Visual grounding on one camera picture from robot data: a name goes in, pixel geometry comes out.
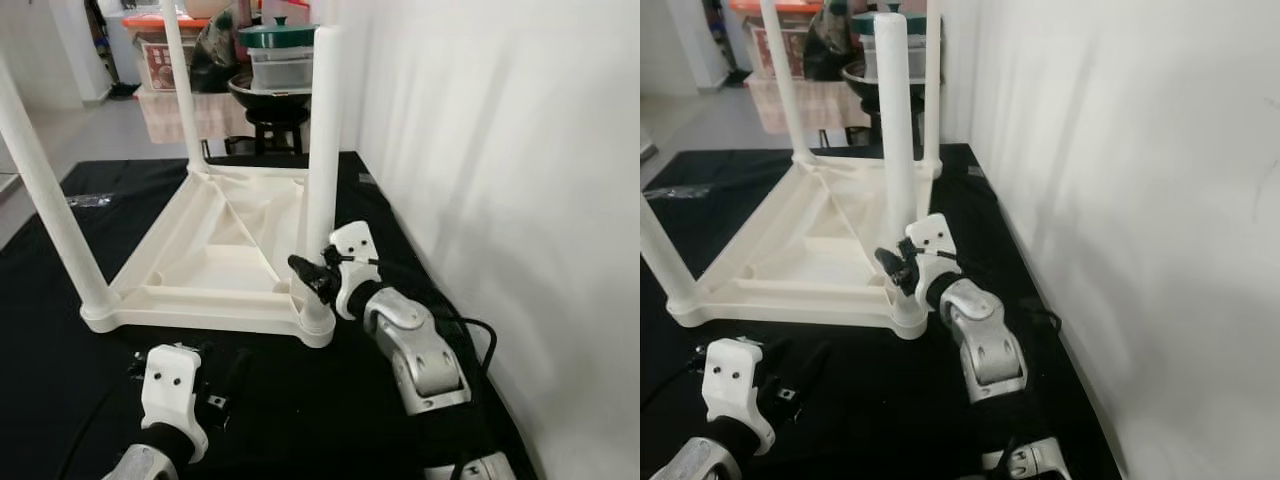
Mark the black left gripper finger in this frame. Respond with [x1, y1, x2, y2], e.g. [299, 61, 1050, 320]
[222, 346, 256, 401]
[797, 341, 833, 396]

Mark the white plastic table top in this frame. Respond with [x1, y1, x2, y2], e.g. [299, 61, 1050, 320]
[80, 165, 339, 349]
[665, 155, 931, 341]

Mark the black stool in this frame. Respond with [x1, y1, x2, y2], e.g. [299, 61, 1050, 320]
[245, 105, 311, 156]
[858, 100, 893, 146]

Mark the pink towel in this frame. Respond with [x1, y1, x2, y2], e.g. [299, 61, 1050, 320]
[745, 78, 871, 133]
[135, 90, 251, 143]

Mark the black metal wok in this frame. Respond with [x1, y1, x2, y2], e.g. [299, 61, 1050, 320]
[840, 62, 886, 103]
[228, 75, 313, 111]

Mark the translucent storage box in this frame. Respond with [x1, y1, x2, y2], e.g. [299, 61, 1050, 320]
[858, 35, 926, 83]
[248, 45, 316, 93]

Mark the dark plastic bag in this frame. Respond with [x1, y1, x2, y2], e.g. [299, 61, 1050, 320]
[190, 10, 246, 93]
[800, 0, 861, 81]

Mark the red printed carton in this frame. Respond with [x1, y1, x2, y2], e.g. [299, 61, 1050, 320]
[140, 30, 201, 93]
[755, 15, 816, 79]

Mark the green pot lid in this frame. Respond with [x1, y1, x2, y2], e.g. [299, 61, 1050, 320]
[852, 3, 926, 36]
[238, 15, 319, 49]

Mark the orange plastic lid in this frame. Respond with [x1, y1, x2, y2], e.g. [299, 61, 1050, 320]
[122, 12, 216, 31]
[730, 0, 826, 16]

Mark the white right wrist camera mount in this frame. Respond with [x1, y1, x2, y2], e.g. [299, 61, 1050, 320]
[903, 213, 961, 311]
[328, 220, 383, 321]

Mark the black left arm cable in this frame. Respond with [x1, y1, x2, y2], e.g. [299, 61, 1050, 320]
[640, 350, 706, 413]

